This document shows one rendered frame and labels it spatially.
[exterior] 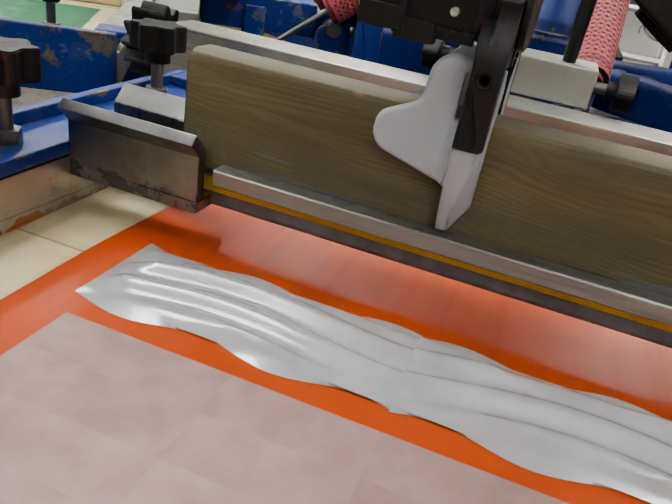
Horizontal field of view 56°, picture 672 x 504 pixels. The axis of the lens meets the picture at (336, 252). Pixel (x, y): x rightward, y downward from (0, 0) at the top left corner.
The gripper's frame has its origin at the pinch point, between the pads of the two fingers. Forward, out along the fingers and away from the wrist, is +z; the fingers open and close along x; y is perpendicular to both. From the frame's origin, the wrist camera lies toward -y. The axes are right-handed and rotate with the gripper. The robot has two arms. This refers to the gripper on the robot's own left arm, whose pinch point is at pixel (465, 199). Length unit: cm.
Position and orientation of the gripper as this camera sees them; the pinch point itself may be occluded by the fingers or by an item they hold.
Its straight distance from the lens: 37.1
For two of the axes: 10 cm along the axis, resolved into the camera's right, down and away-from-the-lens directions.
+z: -1.6, 8.8, 4.5
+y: -9.3, -2.9, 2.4
